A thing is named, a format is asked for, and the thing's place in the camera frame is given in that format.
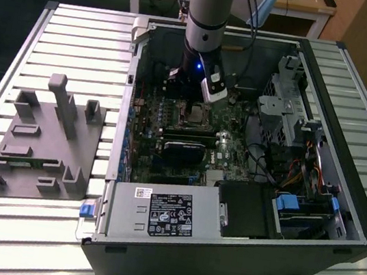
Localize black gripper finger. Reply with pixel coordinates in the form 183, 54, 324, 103
188, 99, 206, 114

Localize silver CPU plate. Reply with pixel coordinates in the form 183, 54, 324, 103
188, 108, 209, 125

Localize metal socket cover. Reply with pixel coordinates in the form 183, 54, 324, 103
176, 101, 192, 127

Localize CPU socket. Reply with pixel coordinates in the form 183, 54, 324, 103
177, 99, 215, 132

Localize black RAM stick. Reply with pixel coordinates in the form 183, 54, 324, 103
163, 124, 219, 144

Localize black graphics card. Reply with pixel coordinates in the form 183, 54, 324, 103
161, 137, 208, 166

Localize green motherboard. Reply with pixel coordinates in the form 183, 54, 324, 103
118, 74, 263, 202

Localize silver chipset heatsink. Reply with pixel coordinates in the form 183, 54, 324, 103
206, 169, 226, 186

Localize metal drive cage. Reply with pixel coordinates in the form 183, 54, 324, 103
251, 51, 323, 150

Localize black plastic shroud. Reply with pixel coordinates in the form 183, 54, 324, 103
210, 177, 289, 246

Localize grey power supply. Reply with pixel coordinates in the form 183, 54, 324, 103
92, 170, 232, 254

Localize hard disk in blue carrier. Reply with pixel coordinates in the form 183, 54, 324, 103
267, 190, 336, 243

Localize blue case latch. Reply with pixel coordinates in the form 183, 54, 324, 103
78, 200, 97, 220

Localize grey parts rack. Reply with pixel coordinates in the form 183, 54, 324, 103
0, 64, 113, 214

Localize black PC case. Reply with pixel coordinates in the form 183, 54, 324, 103
75, 8, 367, 275

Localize blue plastic clip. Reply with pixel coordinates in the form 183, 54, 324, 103
327, 196, 342, 218

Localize green RAM stick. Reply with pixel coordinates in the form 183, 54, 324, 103
5, 155, 44, 171

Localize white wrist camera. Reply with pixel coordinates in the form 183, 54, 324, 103
198, 63, 232, 106

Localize grey case bracket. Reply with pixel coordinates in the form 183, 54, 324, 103
130, 15, 154, 44

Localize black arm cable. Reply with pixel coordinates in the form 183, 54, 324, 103
228, 0, 264, 85

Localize black internal cable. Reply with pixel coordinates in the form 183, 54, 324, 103
241, 142, 285, 187

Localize orange and red wires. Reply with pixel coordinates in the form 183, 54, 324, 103
279, 159, 325, 195

